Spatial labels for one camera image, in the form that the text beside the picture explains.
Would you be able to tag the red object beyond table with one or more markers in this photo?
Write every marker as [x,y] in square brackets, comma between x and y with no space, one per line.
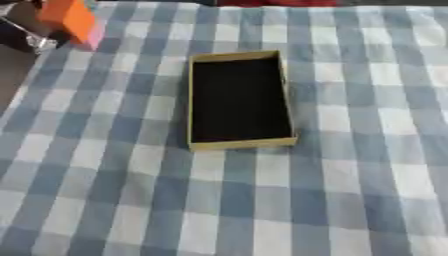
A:
[277,2]

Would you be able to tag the orange and pink block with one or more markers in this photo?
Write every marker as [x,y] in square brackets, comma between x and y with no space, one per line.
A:
[69,20]

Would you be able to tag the tan cardboard box black inside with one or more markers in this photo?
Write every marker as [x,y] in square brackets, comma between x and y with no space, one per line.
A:
[241,100]

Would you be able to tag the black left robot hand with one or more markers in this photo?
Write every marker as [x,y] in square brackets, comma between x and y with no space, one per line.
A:
[18,33]

